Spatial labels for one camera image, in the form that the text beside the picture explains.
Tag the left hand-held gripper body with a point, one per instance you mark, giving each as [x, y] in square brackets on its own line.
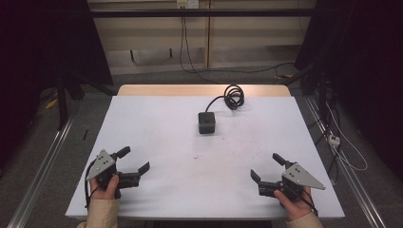
[102, 164]

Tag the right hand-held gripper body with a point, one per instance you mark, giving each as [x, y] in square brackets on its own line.
[301, 178]

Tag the person's left hand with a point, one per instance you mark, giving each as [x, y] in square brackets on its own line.
[104, 191]

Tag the person's right hand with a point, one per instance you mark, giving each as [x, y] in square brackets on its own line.
[296, 207]

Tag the black cube power adapter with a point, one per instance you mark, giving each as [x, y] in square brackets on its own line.
[206, 123]

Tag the black metal stand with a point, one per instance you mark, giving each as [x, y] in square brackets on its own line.
[61, 101]

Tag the wooden table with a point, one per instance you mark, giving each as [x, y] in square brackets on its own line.
[177, 90]

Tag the black curtain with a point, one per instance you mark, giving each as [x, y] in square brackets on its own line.
[38, 47]
[364, 47]

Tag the black horizontal bar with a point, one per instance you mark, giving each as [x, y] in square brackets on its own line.
[202, 12]

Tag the aluminium floor rail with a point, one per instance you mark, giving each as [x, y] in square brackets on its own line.
[355, 183]
[41, 171]

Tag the white wall socket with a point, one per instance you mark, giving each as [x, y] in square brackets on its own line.
[187, 3]

